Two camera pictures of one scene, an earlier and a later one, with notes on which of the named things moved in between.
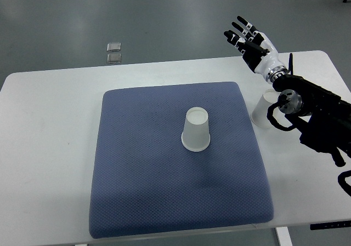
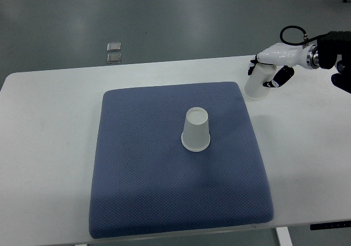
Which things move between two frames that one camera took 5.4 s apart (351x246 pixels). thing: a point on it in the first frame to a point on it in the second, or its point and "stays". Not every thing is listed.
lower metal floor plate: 114,58 stays
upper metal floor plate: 114,46 stays
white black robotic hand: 256,49 to 288,56
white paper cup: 196,136 stays
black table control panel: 333,225 stays
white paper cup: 259,116 to 262,73
